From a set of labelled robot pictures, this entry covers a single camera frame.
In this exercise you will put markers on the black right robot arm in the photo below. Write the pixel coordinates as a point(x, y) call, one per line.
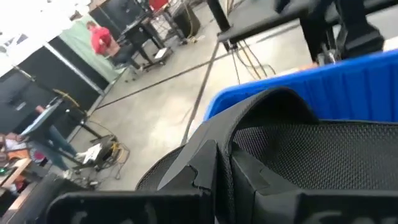
point(357, 37)

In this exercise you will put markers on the person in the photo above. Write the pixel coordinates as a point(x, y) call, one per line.
point(101, 39)
point(57, 140)

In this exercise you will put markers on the black table frame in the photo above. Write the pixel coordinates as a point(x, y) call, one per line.
point(264, 26)

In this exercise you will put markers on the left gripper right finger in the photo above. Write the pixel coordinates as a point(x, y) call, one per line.
point(311, 208)

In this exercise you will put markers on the large black slide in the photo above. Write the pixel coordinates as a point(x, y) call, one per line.
point(311, 155)

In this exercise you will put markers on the blue plastic bin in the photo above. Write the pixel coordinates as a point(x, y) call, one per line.
point(342, 90)

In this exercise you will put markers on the black speaker box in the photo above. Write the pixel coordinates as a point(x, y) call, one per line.
point(186, 18)

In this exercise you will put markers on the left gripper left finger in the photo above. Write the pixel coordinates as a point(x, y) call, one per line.
point(140, 207)

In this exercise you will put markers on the black pole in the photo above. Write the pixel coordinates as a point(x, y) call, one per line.
point(219, 12)

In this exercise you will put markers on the tilted grey screen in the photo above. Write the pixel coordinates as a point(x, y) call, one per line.
point(43, 119)

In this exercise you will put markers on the black workbench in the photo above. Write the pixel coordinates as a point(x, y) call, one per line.
point(140, 34)

